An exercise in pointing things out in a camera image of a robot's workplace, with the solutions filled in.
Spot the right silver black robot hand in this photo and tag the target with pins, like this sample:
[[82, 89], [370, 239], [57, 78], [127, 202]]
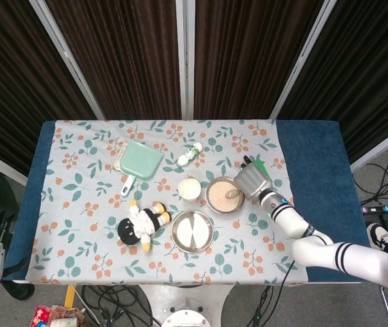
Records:
[[253, 180]]

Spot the metal spoon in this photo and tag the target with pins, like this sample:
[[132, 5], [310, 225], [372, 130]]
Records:
[[231, 194]]

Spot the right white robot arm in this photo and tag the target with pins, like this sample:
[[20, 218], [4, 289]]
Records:
[[316, 255]]

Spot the metal bowl of grain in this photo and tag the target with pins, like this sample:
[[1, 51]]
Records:
[[219, 201]]

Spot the white paper cup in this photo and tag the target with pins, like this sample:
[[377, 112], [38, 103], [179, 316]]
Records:
[[189, 189]]

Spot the steel plate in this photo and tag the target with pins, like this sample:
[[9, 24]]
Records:
[[192, 231]]

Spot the green sachet packet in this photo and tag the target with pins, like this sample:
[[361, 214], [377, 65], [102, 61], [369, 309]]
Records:
[[263, 167]]

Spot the blue table cover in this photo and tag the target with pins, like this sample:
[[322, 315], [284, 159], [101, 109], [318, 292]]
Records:
[[316, 153]]

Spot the small white green bottle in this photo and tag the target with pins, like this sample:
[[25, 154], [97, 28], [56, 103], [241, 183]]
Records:
[[189, 155]]

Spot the red snack packet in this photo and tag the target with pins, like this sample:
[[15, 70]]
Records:
[[41, 316]]

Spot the yellow strip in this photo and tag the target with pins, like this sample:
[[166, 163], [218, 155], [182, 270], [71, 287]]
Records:
[[69, 296]]

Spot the brown snack bag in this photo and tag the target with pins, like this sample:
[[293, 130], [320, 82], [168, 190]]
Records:
[[66, 313]]

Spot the floral tablecloth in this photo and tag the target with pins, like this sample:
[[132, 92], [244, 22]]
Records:
[[88, 259]]

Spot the mint green dustpan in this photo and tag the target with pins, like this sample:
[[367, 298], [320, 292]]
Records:
[[141, 160]]

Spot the black white plush doll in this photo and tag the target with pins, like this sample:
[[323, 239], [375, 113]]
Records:
[[143, 223]]

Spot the dark ribbed partition panel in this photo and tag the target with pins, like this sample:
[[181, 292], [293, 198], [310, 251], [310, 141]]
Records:
[[367, 78], [248, 58], [122, 58], [10, 85]]

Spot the black power strip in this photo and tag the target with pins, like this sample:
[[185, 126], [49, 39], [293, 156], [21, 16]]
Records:
[[384, 208]]

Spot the black white sneaker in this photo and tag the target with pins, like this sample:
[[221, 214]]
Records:
[[379, 236]]

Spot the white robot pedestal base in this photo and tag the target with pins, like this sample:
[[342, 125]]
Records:
[[187, 303]]

